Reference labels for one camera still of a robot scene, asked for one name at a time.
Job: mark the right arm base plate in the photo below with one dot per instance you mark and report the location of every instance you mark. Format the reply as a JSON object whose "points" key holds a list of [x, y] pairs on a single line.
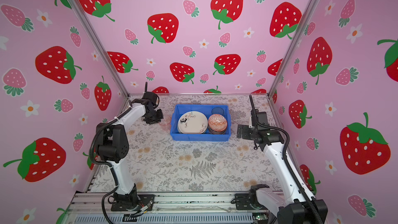
{"points": [[244, 202]]}

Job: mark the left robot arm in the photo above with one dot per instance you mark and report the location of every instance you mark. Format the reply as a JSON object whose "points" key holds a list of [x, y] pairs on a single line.
{"points": [[110, 146]]}

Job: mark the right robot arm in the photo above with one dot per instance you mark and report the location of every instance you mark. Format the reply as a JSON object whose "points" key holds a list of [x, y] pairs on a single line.
{"points": [[298, 205]]}

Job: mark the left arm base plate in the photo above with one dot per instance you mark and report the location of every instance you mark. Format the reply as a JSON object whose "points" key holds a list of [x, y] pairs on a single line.
{"points": [[144, 202]]}

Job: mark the blue zigzag pattern bowl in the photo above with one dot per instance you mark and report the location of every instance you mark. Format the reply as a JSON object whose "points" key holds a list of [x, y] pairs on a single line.
{"points": [[217, 122]]}

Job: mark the green glass cup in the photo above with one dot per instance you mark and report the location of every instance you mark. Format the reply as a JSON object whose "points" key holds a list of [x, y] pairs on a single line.
{"points": [[217, 110]]}

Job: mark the pink glass cup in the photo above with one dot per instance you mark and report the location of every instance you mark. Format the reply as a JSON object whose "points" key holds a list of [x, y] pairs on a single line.
{"points": [[166, 123]]}

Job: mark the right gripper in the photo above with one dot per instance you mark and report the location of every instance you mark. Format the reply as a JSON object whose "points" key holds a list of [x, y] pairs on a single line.
{"points": [[244, 132]]}

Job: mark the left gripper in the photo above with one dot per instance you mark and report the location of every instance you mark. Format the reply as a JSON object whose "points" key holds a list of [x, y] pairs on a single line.
{"points": [[160, 116]]}

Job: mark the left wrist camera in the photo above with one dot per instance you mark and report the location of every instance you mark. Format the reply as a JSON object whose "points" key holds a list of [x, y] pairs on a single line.
{"points": [[153, 99]]}

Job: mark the blue plastic bin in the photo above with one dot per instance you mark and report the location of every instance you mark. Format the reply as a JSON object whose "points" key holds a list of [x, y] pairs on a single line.
{"points": [[181, 109]]}

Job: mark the cream blossom pattern plate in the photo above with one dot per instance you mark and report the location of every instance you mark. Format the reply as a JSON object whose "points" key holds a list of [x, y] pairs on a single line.
{"points": [[192, 122]]}

